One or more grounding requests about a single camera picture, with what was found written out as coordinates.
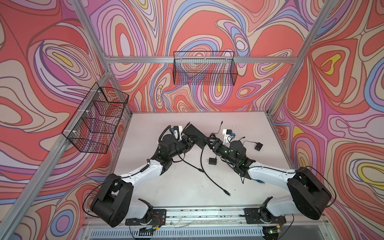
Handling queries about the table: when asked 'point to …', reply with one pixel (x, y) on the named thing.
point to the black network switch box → (191, 130)
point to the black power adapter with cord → (212, 161)
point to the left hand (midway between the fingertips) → (201, 138)
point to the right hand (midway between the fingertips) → (205, 143)
